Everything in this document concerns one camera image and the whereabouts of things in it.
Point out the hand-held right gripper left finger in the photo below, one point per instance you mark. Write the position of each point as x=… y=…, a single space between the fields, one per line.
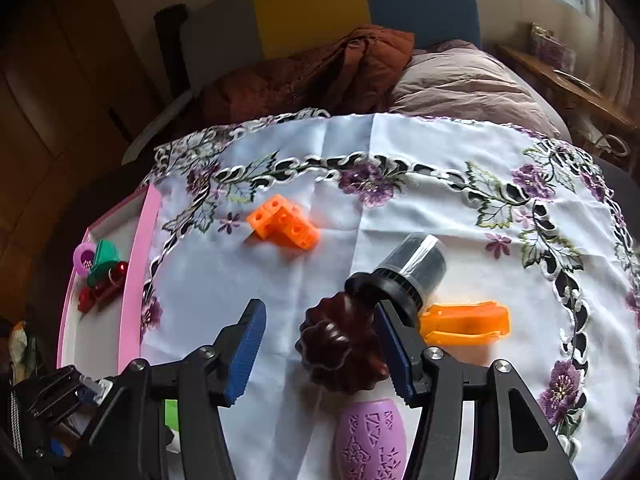
x=245 y=360

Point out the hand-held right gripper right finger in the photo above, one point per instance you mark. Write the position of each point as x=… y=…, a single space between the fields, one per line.
x=395 y=355

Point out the brown fluted mold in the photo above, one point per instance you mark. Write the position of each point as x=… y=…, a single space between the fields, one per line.
x=340 y=355

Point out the pink shallow tray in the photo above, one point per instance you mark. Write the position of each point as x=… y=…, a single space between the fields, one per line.
x=95 y=335

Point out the black cylinder with clear cap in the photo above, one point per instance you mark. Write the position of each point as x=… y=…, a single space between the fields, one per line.
x=415 y=265

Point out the orange block toy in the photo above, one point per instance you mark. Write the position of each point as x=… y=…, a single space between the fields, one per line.
x=282 y=225

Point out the white orange snack packet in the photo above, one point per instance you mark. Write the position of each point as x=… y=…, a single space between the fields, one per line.
x=20 y=345

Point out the orange plastic clip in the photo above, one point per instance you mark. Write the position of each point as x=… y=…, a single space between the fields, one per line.
x=465 y=325

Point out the purple oval brush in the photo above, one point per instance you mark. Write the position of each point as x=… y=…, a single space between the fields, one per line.
x=370 y=440

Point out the white green toy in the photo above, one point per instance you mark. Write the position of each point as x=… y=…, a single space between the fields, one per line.
x=170 y=412

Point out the red block toy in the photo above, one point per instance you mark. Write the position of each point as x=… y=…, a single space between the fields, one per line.
x=89 y=301

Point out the shiny red toy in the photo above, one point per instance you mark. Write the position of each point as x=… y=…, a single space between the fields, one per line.
x=116 y=274

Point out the green cone toy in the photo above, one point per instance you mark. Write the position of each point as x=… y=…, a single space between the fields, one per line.
x=102 y=260

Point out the embroidered white tablecloth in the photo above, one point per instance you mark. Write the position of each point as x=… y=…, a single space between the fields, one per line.
x=400 y=200

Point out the white chair armrest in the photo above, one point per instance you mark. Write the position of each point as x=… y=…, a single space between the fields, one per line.
x=150 y=130

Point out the pale pink quilt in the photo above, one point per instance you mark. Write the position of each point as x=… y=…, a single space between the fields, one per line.
x=465 y=90

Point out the rust brown jacket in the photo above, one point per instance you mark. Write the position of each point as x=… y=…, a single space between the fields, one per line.
x=310 y=80

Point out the wooden wardrobe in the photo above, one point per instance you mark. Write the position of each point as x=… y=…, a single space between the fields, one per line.
x=60 y=85

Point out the wooden side desk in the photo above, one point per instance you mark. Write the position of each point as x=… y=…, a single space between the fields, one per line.
x=550 y=72

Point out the purple patterned box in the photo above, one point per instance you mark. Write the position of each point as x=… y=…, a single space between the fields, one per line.
x=550 y=47

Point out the grey yellow blue headboard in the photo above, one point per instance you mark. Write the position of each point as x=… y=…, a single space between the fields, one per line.
x=310 y=10

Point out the beige curtain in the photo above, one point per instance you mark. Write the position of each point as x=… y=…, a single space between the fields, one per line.
x=615 y=60

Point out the white curved metal frame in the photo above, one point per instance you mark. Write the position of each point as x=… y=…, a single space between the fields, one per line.
x=595 y=144

